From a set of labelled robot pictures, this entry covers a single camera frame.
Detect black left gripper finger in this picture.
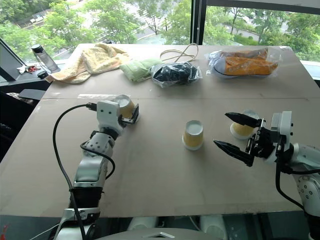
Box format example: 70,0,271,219
130,103,140,124

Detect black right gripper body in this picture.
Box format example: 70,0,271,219
245,119,280,159

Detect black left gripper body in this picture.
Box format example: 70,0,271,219
117,114,138,129

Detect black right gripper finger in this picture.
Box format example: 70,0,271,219
212,139,256,168
224,111,264,129

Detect yellow paper cup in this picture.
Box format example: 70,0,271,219
111,94,137,120
181,119,205,152
229,109,261,140

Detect light green folded cloth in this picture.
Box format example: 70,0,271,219
119,57,164,84

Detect orange sneakers in plastic bag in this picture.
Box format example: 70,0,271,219
205,46,284,80

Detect black items in plastic bag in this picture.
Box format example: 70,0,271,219
149,60,203,89

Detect yellow terry towel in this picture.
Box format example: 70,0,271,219
44,42,131,84

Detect white rounded shape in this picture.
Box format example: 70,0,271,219
199,214,229,240
126,216,159,232

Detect clear grey water bottle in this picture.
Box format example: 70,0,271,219
31,44,60,74

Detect red keys bundle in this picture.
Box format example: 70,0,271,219
17,64,42,75

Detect dark side desk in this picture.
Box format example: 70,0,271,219
0,74,54,163

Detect white rounded robot body shell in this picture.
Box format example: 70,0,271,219
96,226,227,240

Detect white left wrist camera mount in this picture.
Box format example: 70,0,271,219
96,100,126,137

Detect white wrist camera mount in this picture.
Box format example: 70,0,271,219
270,110,294,151
96,100,126,137

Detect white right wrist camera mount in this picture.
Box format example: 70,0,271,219
270,110,294,151

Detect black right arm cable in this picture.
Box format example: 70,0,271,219
274,136,320,211

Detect beige looped cord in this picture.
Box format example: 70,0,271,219
159,42,200,64

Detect dark window frame post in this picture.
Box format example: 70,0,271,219
190,0,208,46

